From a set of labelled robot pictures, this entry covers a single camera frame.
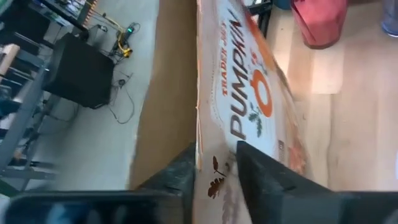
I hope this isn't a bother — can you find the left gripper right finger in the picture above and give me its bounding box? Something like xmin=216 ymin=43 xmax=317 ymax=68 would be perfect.
xmin=236 ymin=140 xmax=398 ymax=224

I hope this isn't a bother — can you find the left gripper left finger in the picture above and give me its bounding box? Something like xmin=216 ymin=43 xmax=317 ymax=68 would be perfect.
xmin=4 ymin=142 xmax=197 ymax=224

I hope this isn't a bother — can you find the pumpkin cereal box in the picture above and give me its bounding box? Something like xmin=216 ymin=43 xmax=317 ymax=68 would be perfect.
xmin=129 ymin=0 xmax=315 ymax=224

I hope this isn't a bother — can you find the red plastic tumbler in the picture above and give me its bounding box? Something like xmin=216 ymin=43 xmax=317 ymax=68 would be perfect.
xmin=290 ymin=0 xmax=349 ymax=50

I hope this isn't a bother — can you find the clear plastic tumbler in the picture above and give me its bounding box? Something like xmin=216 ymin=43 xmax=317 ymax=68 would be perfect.
xmin=381 ymin=0 xmax=398 ymax=38

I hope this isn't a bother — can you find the black box on floor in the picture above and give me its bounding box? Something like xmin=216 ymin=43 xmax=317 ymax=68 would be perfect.
xmin=43 ymin=32 xmax=115 ymax=110

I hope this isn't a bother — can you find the grey metal rack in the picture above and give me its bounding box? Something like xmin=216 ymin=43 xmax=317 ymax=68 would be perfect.
xmin=0 ymin=43 xmax=58 ymax=191

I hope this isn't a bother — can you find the thin black floor cable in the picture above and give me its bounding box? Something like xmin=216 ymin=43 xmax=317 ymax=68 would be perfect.
xmin=107 ymin=70 xmax=136 ymax=125

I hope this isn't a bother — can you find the yellow cable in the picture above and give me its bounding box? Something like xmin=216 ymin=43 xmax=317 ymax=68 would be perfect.
xmin=102 ymin=12 xmax=134 ymax=59

